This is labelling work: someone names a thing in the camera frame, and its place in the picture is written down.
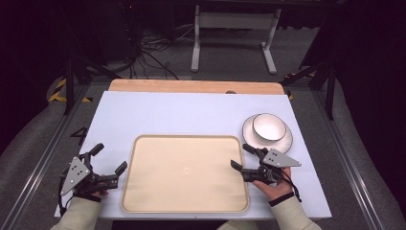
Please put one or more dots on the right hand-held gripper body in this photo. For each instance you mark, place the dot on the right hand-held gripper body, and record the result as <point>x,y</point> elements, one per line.
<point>277,159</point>

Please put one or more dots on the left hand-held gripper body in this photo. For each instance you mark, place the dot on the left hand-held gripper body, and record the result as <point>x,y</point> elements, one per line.
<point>75,174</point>

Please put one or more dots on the person's right hand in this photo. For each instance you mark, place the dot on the person's right hand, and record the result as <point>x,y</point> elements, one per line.
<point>277,190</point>

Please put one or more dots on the person's left hand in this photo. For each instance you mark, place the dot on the person's left hand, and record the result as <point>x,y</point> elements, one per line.
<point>100,193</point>

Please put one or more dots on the white plate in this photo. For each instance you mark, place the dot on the white plate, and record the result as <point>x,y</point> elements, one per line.
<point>252,140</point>

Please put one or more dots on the white bowl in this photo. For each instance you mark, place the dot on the white bowl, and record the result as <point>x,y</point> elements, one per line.
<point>268,127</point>

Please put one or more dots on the beige tray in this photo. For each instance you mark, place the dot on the beige tray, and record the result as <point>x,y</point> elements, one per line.
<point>185,175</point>

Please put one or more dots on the white board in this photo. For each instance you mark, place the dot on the white board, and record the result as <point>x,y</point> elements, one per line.
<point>159,115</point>

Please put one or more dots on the yellow black floor tape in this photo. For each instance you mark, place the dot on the yellow black floor tape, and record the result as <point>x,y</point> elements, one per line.
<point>57,92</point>

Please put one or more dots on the black tripod stand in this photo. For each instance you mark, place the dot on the black tripod stand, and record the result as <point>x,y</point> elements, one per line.
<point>72,76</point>
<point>328,83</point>

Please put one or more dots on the wooden table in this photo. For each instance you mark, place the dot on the wooden table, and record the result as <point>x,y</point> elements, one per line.
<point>191,86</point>

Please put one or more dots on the white metal stand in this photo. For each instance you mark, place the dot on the white metal stand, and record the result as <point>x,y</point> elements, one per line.
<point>236,20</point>

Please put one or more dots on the metal floor rail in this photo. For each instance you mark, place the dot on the metal floor rail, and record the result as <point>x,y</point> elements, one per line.
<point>41,159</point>
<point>348,166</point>

